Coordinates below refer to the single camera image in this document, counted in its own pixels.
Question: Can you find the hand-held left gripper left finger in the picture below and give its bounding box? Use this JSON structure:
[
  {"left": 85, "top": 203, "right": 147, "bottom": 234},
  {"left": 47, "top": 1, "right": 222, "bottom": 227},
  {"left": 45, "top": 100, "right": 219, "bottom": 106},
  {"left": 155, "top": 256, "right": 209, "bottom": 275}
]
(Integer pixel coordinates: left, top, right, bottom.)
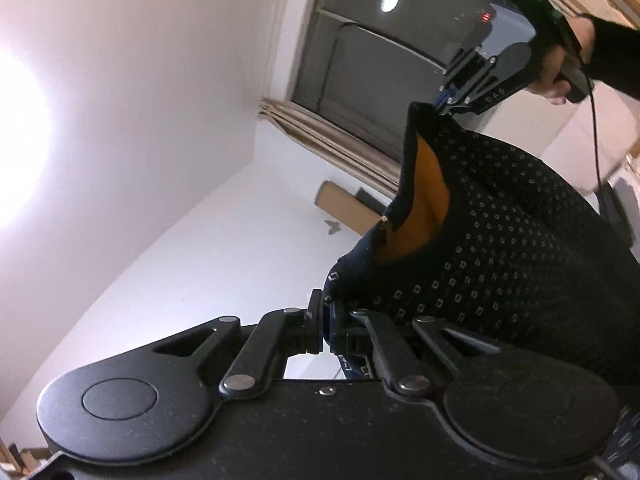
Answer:
[{"left": 152, "top": 289, "right": 327, "bottom": 402}]

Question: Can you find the beige curtain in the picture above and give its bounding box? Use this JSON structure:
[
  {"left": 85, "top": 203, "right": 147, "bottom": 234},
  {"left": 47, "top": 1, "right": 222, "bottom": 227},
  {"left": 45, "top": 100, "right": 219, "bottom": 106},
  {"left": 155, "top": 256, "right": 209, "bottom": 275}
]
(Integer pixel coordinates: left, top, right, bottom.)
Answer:
[{"left": 257, "top": 97, "right": 407, "bottom": 198}]

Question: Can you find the dark window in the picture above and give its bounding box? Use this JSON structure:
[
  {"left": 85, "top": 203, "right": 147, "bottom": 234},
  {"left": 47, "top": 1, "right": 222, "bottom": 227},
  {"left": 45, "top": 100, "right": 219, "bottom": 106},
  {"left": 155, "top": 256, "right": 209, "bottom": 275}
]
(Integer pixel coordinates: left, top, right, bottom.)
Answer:
[{"left": 289, "top": 0, "right": 483, "bottom": 147}]

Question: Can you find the navy dotted garment orange lining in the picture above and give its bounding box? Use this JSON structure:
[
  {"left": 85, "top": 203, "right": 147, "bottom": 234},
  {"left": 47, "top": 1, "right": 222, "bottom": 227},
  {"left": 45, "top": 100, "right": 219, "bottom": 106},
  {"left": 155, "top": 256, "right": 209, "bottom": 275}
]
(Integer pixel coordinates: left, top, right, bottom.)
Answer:
[{"left": 322, "top": 101, "right": 640, "bottom": 480}]

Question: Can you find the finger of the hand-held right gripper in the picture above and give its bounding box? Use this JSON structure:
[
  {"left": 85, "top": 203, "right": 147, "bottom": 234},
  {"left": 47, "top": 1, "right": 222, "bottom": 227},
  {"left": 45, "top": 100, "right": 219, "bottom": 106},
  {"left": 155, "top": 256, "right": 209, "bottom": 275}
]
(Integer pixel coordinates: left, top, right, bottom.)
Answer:
[
  {"left": 443, "top": 50, "right": 497, "bottom": 95},
  {"left": 436, "top": 90, "right": 475, "bottom": 117}
]

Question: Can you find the long cardboard box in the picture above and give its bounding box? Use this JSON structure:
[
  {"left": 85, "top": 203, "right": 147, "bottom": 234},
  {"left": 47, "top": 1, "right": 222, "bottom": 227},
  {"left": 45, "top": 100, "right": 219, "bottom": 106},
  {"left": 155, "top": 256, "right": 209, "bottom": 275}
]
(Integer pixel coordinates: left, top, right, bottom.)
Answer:
[{"left": 314, "top": 180, "right": 393, "bottom": 237}]

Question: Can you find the person's right forearm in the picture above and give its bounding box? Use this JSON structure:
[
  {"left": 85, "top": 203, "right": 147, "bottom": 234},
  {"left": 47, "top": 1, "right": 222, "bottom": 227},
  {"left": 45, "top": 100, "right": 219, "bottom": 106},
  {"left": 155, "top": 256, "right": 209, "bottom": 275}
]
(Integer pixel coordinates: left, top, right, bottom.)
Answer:
[{"left": 586, "top": 14, "right": 640, "bottom": 97}]

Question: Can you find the person's right hand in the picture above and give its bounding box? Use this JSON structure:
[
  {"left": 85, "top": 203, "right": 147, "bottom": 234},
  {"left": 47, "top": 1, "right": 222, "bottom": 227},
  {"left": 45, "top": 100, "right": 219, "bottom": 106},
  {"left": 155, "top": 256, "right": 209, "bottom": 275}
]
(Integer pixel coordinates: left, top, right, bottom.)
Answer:
[{"left": 526, "top": 18, "right": 597, "bottom": 107}]

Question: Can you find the black cable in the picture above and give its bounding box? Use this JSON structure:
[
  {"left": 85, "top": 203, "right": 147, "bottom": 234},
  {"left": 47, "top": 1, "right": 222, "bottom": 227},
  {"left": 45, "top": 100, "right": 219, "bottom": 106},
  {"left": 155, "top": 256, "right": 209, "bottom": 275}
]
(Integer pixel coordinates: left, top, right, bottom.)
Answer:
[{"left": 587, "top": 77, "right": 607, "bottom": 192}]

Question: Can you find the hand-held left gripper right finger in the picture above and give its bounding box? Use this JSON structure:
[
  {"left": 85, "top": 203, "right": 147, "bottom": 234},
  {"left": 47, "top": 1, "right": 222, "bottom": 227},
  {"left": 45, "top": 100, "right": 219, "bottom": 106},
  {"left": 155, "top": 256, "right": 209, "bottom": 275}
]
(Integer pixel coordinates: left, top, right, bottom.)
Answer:
[{"left": 324, "top": 301, "right": 507, "bottom": 401}]

